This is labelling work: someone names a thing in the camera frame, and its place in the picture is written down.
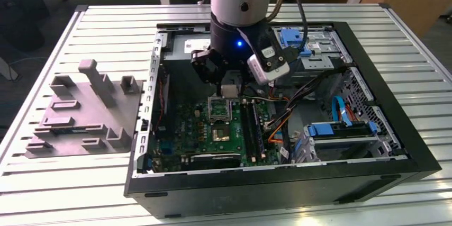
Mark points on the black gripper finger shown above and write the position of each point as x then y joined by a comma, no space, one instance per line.
204,64
247,82

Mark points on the silver CPU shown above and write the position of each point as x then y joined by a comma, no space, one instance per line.
229,91

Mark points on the CPU socket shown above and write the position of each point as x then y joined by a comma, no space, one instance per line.
221,134

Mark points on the grey power supply unit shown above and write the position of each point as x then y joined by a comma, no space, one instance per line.
183,77

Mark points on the black RAM slot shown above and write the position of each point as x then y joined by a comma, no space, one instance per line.
248,130
257,130

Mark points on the empty blue disk carrier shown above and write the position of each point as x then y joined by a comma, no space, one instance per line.
291,39

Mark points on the green motherboard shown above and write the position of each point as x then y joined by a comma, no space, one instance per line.
191,115

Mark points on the metal disk bay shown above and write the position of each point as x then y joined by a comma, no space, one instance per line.
317,63
344,139

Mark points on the hard disk in blue carrier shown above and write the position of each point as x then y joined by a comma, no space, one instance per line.
321,130

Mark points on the black graphics card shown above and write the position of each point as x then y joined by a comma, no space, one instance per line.
213,158

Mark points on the grey parts rack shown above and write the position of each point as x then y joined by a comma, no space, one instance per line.
92,120

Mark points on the blue port connector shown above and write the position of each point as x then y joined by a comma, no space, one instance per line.
148,164

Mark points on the black PC case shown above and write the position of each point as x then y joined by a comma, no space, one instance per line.
247,191

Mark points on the RAM stick with blue label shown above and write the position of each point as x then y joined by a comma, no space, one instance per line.
67,131

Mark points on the black office chair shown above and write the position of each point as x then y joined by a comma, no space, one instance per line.
21,25

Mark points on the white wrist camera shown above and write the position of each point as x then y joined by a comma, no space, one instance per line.
268,77

